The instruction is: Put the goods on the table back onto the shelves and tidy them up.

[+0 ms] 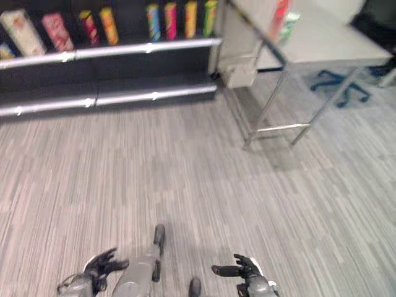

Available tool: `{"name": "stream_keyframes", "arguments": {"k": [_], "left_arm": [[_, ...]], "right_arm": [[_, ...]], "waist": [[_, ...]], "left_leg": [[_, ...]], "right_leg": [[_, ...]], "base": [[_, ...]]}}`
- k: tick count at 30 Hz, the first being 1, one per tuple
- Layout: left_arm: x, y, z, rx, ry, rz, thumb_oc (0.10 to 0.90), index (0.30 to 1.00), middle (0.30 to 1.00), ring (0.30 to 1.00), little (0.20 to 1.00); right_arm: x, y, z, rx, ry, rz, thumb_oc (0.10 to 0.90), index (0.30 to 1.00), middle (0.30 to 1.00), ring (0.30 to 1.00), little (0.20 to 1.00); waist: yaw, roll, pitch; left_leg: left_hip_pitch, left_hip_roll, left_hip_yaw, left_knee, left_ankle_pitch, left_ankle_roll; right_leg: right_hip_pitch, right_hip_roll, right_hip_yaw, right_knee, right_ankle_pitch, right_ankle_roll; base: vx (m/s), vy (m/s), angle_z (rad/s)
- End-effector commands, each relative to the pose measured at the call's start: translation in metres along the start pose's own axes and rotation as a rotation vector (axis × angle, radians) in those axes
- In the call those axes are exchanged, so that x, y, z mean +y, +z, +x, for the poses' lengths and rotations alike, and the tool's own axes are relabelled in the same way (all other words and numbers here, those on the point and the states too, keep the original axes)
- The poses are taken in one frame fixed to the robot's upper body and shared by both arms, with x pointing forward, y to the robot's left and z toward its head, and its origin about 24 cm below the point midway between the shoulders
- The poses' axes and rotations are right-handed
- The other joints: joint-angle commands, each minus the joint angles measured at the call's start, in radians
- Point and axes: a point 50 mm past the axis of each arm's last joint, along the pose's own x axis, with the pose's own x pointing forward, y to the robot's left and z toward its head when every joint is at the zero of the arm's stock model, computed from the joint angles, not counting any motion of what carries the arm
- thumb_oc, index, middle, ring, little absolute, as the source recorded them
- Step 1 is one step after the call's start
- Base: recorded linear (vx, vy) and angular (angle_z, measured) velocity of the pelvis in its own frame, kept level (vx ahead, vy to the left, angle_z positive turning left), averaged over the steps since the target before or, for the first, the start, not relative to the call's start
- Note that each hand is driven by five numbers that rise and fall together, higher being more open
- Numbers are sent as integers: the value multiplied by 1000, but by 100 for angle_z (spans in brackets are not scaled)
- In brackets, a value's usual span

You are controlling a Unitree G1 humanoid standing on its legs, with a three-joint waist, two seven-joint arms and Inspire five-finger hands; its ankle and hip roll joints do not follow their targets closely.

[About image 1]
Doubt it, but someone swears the silver robot left leg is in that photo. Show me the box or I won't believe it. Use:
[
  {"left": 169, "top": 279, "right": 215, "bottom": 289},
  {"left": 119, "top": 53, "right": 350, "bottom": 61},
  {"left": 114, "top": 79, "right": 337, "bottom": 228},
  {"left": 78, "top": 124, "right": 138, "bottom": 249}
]
[{"left": 111, "top": 224, "right": 166, "bottom": 297}]

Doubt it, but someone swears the black store shelf unit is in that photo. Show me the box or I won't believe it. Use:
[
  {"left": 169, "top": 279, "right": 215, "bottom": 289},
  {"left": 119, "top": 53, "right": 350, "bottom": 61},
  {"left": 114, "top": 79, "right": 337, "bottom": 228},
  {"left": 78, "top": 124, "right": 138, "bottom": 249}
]
[{"left": 0, "top": 0, "right": 223, "bottom": 118}]

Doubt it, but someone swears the blue office chair base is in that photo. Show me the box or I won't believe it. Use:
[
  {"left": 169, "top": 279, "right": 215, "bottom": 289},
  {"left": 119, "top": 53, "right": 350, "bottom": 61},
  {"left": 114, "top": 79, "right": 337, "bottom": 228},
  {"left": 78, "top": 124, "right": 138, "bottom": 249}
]
[{"left": 310, "top": 69, "right": 371, "bottom": 108}]

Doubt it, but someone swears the orange yellow chip can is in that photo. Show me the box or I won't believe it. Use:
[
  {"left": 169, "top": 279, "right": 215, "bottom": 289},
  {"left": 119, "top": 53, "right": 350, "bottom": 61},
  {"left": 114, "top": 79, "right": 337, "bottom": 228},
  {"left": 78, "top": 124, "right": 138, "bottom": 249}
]
[{"left": 98, "top": 6, "right": 119, "bottom": 46}]

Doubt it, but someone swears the red yellow chip can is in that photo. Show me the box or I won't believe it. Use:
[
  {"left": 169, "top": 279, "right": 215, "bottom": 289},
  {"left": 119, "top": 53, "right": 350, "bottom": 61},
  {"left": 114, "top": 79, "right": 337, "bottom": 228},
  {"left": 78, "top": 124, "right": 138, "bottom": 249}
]
[{"left": 79, "top": 10, "right": 100, "bottom": 46}]

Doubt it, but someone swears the white snack box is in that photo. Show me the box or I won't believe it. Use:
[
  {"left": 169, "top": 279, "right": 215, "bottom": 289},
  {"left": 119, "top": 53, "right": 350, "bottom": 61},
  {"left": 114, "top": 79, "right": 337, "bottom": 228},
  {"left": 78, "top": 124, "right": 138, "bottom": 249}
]
[{"left": 0, "top": 9, "right": 47, "bottom": 57}]

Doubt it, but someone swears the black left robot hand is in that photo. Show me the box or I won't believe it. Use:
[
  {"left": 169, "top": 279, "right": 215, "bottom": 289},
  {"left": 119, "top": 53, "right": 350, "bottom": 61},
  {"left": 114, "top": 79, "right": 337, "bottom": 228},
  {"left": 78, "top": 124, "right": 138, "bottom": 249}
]
[{"left": 82, "top": 247, "right": 129, "bottom": 293}]

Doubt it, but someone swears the pink chip can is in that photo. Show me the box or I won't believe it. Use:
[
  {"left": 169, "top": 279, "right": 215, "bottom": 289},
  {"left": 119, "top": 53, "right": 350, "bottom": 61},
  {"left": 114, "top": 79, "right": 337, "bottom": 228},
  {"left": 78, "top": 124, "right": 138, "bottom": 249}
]
[{"left": 163, "top": 1, "right": 178, "bottom": 40}]

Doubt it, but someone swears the green white snack bag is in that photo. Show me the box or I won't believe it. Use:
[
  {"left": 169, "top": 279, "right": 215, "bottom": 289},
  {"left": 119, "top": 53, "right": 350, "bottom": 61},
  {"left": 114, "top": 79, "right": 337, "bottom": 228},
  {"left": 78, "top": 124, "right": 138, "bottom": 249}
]
[{"left": 278, "top": 11, "right": 301, "bottom": 44}]

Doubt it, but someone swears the yellow snack package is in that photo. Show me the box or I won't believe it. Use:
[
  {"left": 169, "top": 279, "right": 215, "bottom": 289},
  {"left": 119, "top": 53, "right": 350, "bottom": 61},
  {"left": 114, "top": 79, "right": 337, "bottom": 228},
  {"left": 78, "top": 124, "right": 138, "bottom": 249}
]
[{"left": 0, "top": 42, "right": 15, "bottom": 61}]

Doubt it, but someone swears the white metal-legged table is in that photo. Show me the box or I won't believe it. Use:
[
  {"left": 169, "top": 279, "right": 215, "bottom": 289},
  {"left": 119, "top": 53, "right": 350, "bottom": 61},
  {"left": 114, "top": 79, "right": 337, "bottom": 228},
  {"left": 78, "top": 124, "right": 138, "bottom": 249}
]
[{"left": 227, "top": 0, "right": 394, "bottom": 152}]

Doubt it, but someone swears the green chip can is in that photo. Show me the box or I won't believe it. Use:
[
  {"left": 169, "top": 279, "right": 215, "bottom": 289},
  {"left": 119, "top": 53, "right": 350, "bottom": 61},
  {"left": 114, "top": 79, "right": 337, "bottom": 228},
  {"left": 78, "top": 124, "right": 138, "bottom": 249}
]
[{"left": 202, "top": 0, "right": 218, "bottom": 38}]

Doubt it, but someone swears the dark robot right foot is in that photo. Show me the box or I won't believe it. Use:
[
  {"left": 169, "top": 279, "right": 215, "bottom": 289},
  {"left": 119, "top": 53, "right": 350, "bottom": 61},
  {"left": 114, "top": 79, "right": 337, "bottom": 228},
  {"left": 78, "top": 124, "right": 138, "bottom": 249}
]
[{"left": 188, "top": 277, "right": 202, "bottom": 297}]

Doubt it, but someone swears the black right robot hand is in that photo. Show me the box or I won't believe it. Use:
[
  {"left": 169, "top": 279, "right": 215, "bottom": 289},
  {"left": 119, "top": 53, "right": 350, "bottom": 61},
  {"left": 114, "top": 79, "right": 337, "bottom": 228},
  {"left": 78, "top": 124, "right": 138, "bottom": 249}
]
[{"left": 211, "top": 254, "right": 264, "bottom": 278}]

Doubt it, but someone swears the blue chip can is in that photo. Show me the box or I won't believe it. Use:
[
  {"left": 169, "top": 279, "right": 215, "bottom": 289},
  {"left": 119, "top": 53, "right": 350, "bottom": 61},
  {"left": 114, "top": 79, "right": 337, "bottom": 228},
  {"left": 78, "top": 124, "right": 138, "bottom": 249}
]
[{"left": 146, "top": 2, "right": 161, "bottom": 43}]

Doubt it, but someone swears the pink snack box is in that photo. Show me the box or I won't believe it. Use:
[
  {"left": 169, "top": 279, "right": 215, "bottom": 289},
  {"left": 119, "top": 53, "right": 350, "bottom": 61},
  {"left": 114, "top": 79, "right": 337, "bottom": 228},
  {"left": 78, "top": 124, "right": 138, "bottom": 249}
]
[{"left": 41, "top": 12, "right": 75, "bottom": 52}]

